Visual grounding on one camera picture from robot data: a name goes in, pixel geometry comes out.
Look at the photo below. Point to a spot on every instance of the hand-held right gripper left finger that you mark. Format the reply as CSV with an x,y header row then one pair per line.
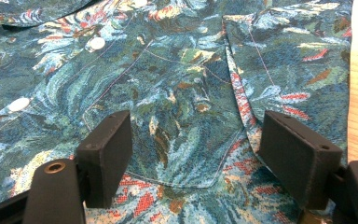
x,y
105,158

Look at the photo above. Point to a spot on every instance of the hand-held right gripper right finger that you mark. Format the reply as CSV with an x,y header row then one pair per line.
x,y
298,158

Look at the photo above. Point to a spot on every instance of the teal floral shirt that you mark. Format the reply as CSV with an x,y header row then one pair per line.
x,y
174,77

